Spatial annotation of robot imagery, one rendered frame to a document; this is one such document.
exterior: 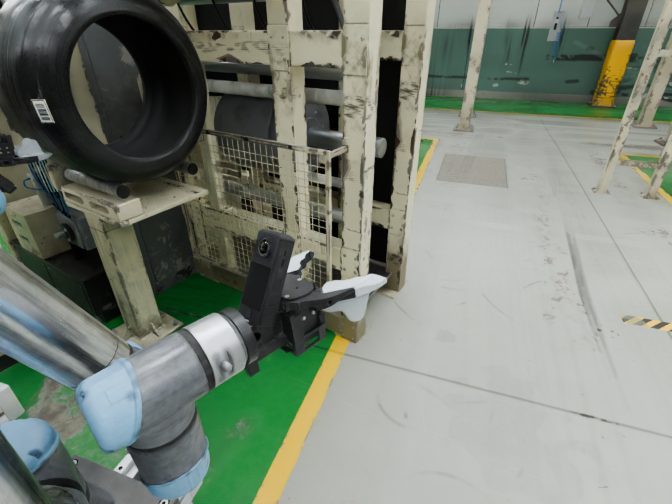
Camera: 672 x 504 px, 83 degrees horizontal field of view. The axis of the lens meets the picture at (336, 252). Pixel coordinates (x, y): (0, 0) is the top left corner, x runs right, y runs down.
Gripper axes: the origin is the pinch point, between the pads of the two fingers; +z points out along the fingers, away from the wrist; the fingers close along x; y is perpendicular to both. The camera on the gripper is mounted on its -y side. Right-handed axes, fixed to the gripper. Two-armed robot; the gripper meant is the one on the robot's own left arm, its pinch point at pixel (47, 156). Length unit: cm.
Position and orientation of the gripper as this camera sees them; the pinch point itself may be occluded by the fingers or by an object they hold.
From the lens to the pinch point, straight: 145.0
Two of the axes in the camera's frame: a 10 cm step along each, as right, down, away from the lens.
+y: 0.6, -9.1, -4.1
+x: -8.4, -2.7, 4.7
